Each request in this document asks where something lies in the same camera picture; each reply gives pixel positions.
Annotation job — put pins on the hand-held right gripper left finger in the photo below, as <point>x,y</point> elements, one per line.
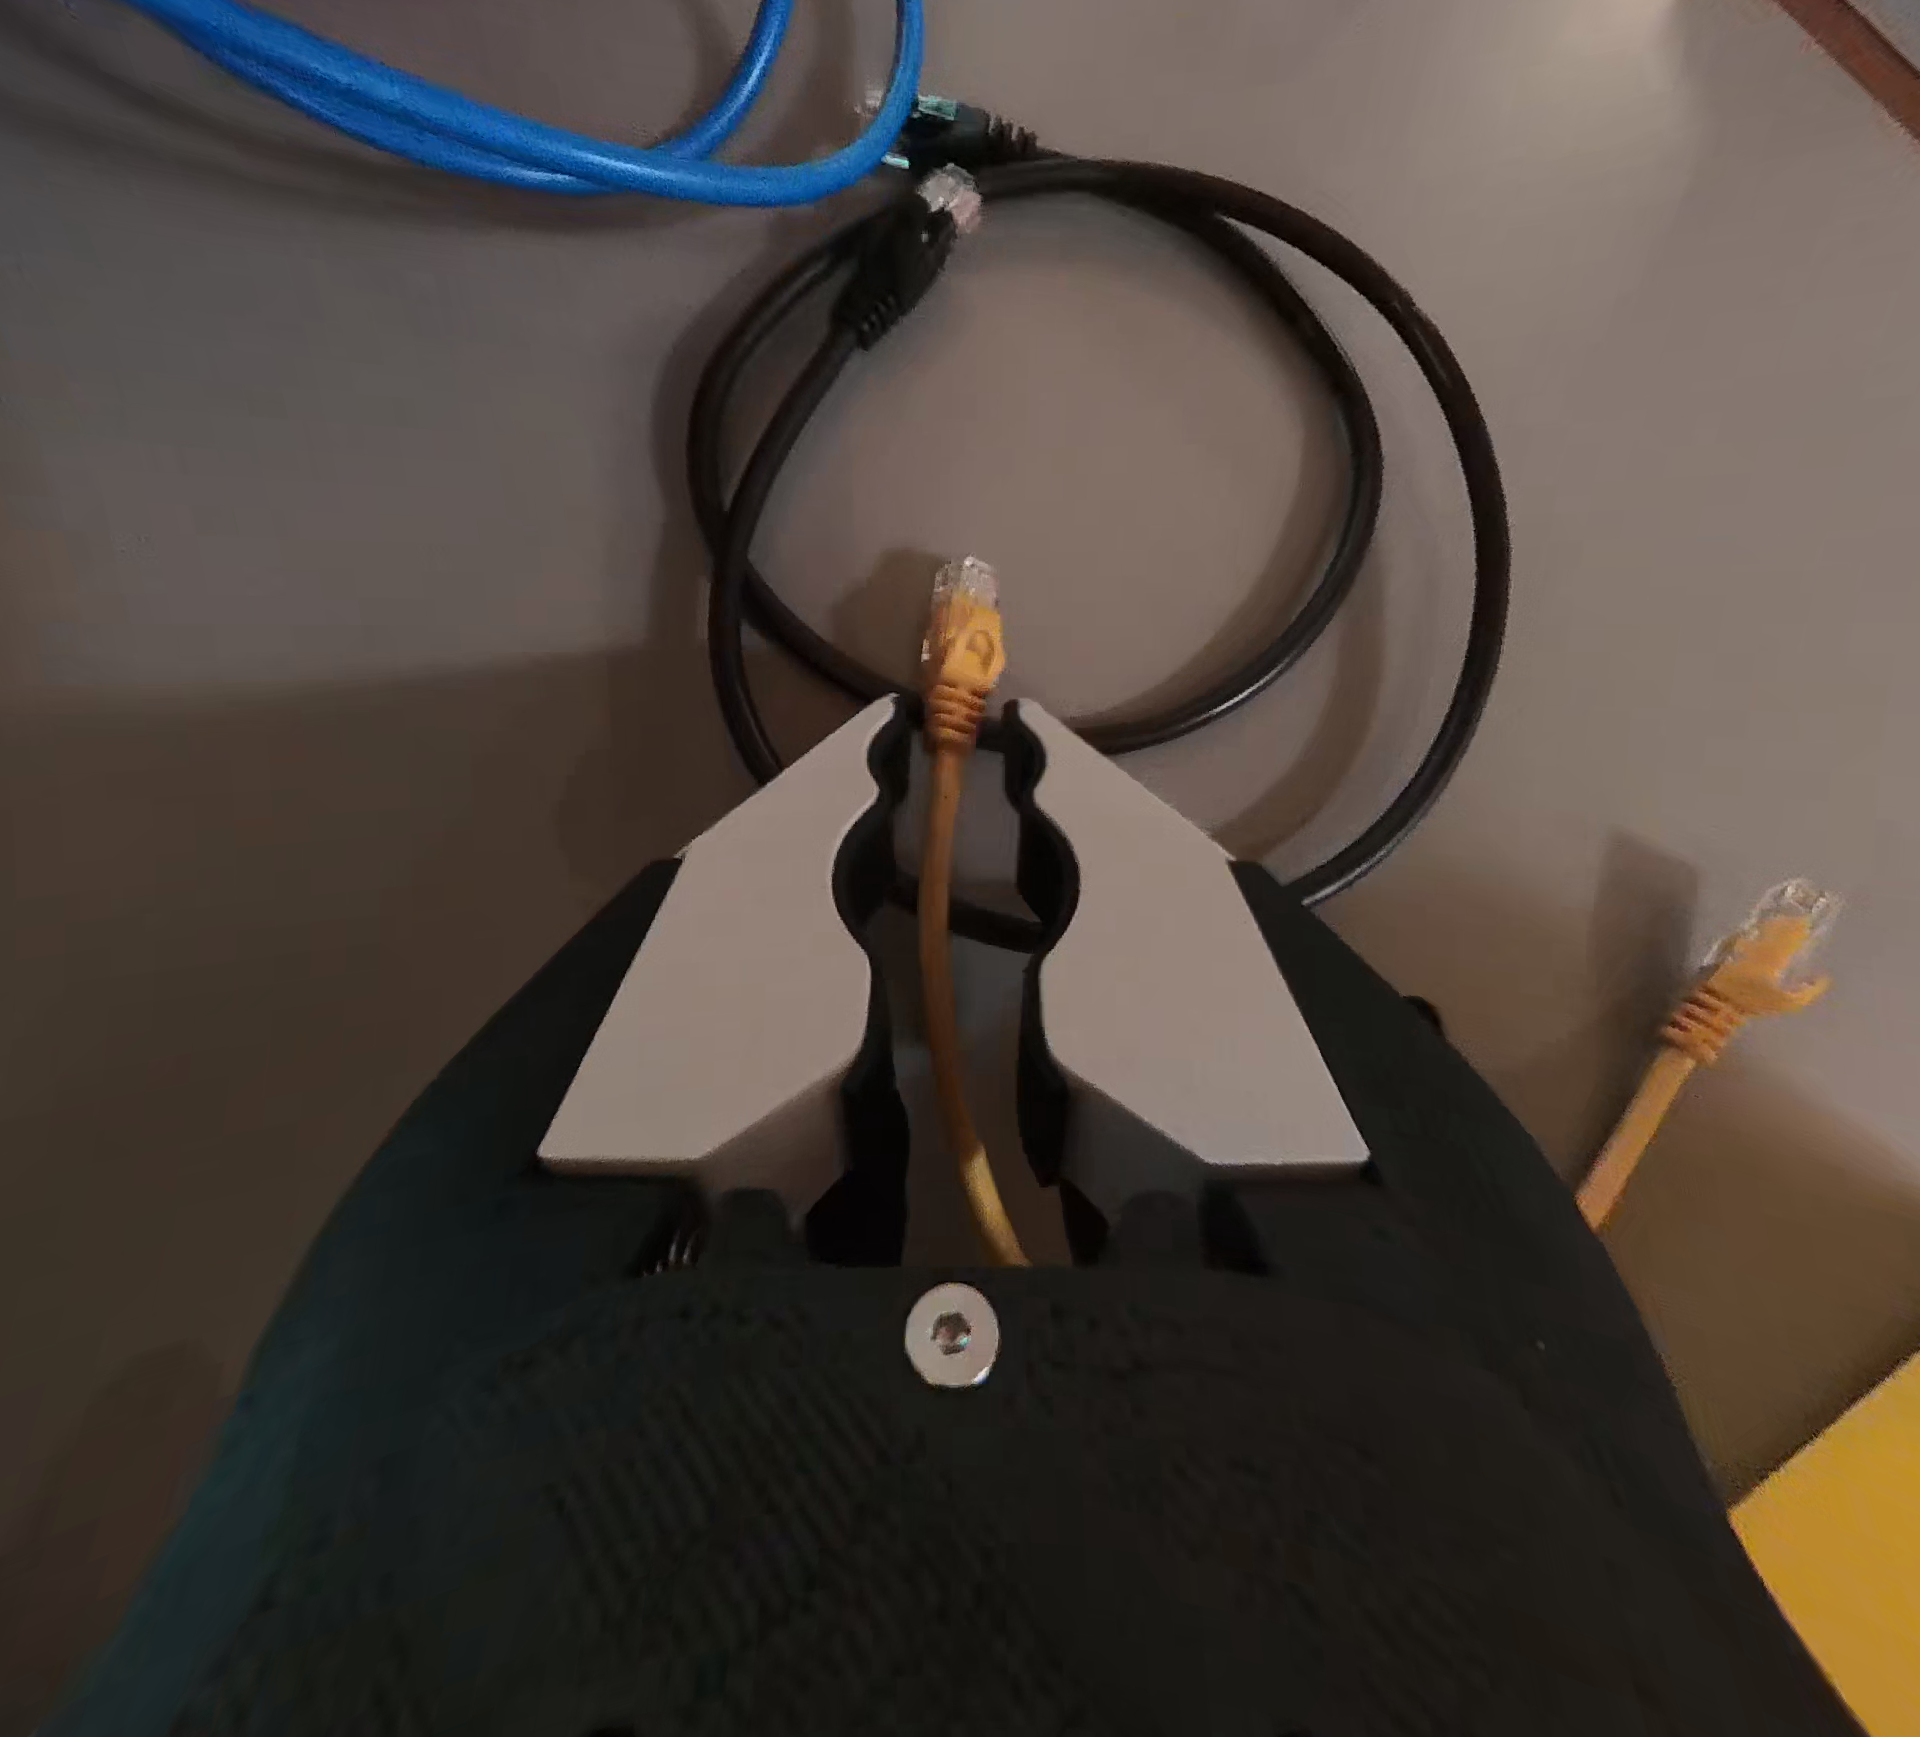
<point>705,1004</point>

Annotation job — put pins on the yellow plastic bin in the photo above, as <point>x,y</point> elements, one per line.
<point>1844,1571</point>

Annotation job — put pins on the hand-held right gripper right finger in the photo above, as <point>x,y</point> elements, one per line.
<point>1201,1018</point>

